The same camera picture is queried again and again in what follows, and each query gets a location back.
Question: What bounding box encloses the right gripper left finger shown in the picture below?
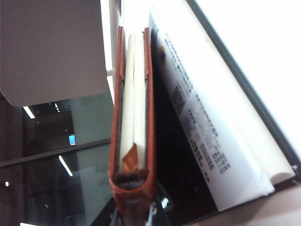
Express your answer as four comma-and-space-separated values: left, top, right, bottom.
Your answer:
89, 198, 125, 226

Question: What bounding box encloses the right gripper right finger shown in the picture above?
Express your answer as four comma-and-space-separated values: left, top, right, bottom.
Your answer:
147, 186, 175, 226

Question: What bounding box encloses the red leather book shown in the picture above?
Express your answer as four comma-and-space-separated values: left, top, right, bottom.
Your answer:
108, 25, 158, 216

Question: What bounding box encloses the black hardcover book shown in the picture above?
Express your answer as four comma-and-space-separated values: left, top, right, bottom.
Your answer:
148, 0, 301, 224

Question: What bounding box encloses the dark framed glass partition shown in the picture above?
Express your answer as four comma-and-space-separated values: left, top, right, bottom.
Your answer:
0, 94, 118, 226

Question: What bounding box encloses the grey fabric desk divider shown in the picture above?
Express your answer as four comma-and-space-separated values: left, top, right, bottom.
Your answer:
0, 0, 109, 107

